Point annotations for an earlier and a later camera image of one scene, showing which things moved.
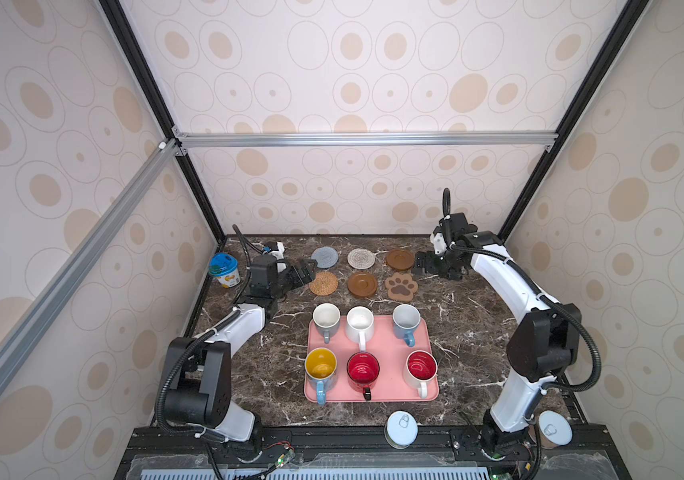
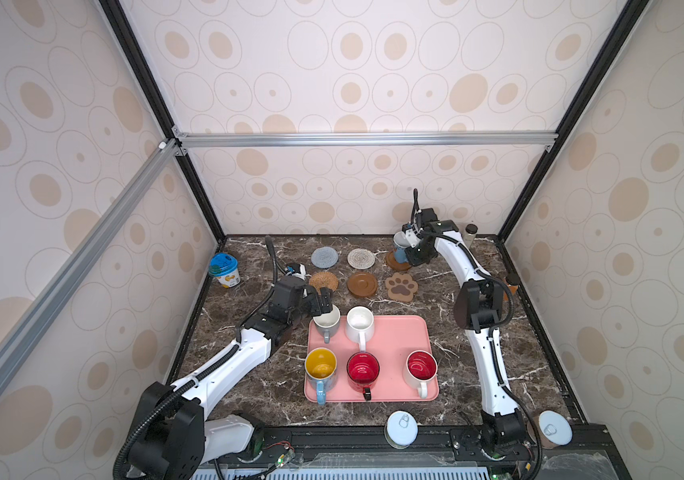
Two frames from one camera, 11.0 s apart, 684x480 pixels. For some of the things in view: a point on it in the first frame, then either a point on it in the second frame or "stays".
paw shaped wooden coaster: (400, 287) stays
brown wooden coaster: (362, 284) stays
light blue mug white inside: (405, 319) → (400, 245)
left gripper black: (290, 271) → (326, 300)
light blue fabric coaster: (325, 256) stays
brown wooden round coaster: (400, 259) stays
